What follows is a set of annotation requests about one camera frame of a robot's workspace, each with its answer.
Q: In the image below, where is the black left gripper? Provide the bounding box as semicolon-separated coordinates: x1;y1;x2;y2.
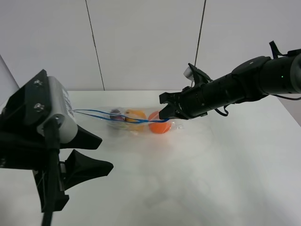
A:
0;70;114;211

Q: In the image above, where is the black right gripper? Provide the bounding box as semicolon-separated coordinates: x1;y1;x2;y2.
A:
159;77;235;120

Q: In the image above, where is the clear blue-zip file bag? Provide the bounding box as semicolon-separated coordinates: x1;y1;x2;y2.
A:
74;107;183;134

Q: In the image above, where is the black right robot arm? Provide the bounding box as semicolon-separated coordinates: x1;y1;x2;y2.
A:
159;49;301;120

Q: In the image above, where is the orange toy orange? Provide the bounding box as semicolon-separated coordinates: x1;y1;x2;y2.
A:
148;111;172;134

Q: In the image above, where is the yellow toy pear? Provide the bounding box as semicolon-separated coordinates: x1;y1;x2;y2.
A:
125;109;146;132

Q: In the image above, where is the purple toy eggplant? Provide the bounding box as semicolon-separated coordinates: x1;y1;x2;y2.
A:
109;109;124;121

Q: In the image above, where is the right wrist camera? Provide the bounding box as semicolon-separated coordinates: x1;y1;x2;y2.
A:
183;63;212;85

